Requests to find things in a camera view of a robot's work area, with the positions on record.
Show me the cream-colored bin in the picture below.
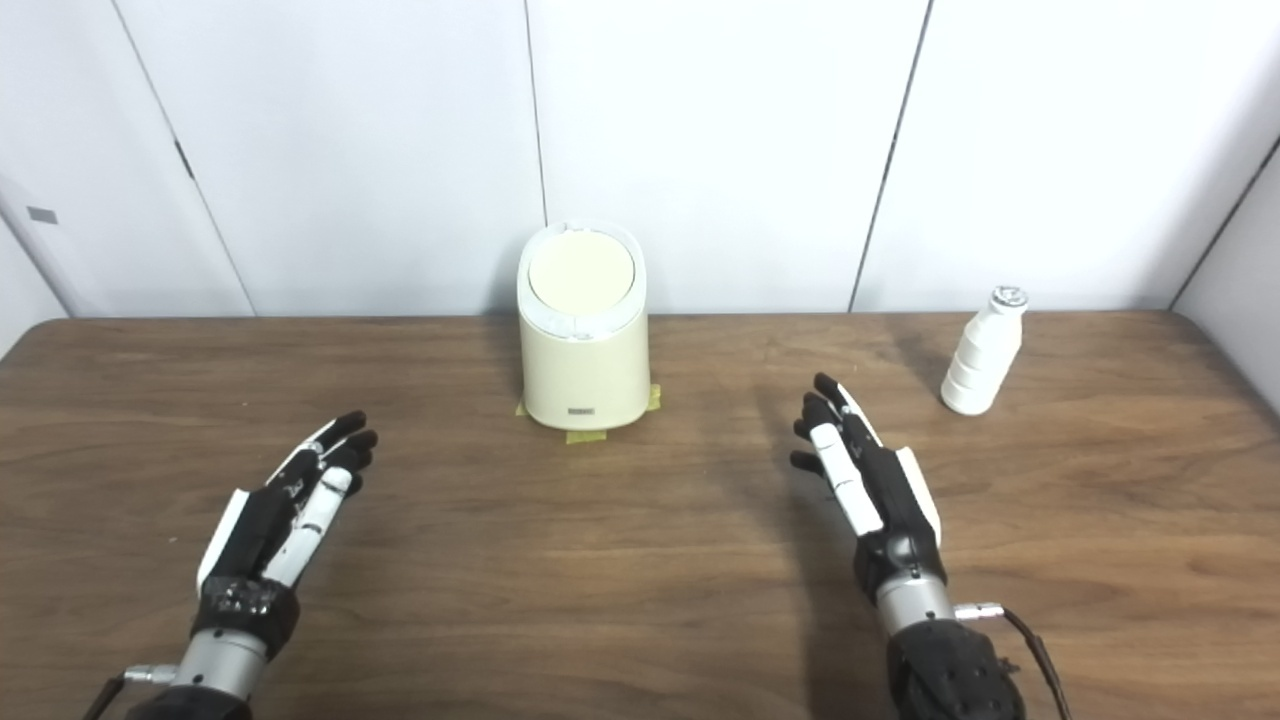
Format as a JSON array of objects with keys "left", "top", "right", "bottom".
[{"left": 516, "top": 220, "right": 651, "bottom": 431}]

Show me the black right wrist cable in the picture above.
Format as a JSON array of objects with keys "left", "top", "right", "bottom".
[{"left": 955, "top": 602, "right": 1071, "bottom": 720}]

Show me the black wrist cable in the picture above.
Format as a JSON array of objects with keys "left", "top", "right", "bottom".
[
  {"left": 80, "top": 665, "right": 179, "bottom": 720},
  {"left": 955, "top": 602, "right": 1071, "bottom": 720}
]

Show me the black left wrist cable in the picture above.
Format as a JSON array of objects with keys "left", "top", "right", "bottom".
[{"left": 80, "top": 665, "right": 179, "bottom": 720}]

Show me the round cream bin lid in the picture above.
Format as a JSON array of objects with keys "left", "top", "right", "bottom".
[{"left": 528, "top": 228, "right": 637, "bottom": 311}]

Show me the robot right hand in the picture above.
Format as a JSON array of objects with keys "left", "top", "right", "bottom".
[{"left": 790, "top": 373, "right": 946, "bottom": 606}]

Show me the small white plastic bottle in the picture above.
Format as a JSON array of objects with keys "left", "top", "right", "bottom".
[{"left": 940, "top": 287, "right": 1029, "bottom": 416}]

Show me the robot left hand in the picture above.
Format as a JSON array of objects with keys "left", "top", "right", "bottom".
[{"left": 190, "top": 410, "right": 379, "bottom": 661}]

